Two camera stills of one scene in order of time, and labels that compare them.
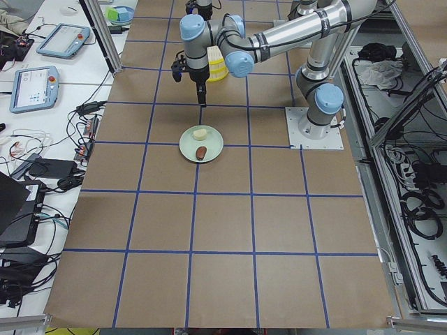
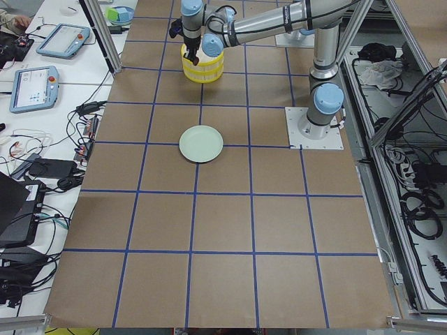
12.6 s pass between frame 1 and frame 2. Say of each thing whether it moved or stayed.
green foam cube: stayed
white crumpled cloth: stayed
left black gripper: moved
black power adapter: stayed
